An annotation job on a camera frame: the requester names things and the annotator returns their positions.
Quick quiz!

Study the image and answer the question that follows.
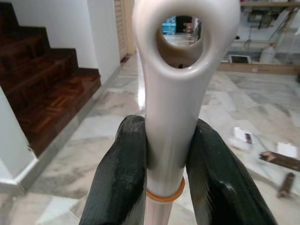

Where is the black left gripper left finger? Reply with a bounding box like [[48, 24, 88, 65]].
[[79, 114, 150, 225]]

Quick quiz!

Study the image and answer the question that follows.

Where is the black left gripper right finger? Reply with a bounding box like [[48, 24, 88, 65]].
[[186, 117, 278, 225]]

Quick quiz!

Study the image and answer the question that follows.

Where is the white broom handle with hole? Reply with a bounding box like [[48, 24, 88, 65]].
[[131, 0, 241, 225]]

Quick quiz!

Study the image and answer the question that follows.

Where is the white scrap with brown strip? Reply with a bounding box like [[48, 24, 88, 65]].
[[231, 126, 256, 150]]

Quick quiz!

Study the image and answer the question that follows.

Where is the flat brown wood scrap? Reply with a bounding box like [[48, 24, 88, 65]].
[[259, 151, 300, 172]]

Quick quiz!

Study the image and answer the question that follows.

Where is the small brown wood stick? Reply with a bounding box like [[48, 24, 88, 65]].
[[277, 172, 296, 199]]

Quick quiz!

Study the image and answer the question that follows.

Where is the white paper scrap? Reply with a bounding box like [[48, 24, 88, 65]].
[[276, 142, 297, 158]]

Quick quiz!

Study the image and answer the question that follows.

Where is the long flat cardboard box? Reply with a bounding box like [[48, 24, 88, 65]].
[[217, 60, 300, 75]]

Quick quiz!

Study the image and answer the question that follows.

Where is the dark wooden staircase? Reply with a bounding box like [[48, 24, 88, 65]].
[[0, 0, 102, 158]]

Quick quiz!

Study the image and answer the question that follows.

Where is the white framed dark panel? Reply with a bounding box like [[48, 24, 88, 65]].
[[228, 54, 253, 64]]

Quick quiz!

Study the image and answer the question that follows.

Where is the white plastic jug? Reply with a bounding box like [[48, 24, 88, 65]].
[[260, 43, 276, 63]]

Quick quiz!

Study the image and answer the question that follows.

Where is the beige louvered door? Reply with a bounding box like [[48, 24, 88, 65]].
[[114, 0, 137, 62]]

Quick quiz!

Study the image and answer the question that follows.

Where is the blue printed boxes stack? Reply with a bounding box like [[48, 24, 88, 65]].
[[161, 16, 178, 36]]

